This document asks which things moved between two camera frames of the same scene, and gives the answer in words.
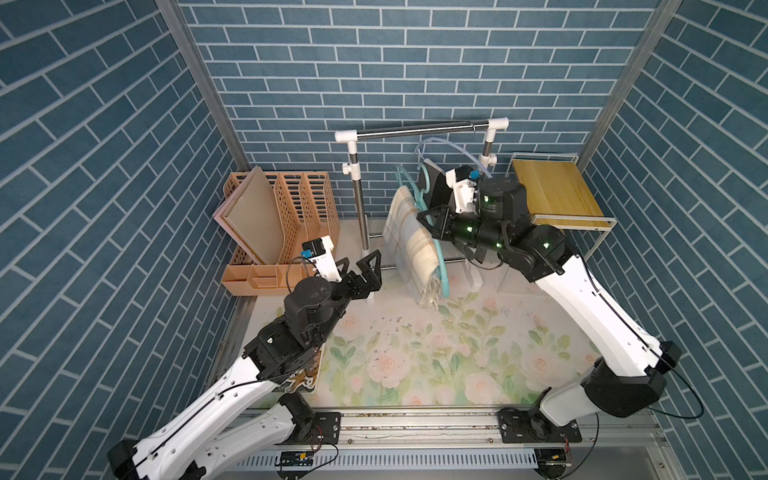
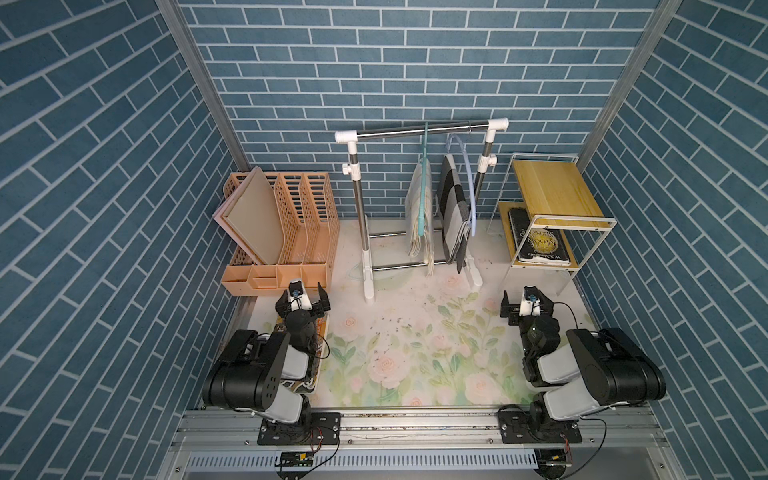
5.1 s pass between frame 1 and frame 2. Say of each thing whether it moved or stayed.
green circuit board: stayed
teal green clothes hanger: moved
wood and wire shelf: stayed
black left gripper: moved
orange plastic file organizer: stayed
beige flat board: stayed
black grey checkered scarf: moved
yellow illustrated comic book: stayed
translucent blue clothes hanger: moved
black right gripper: moved
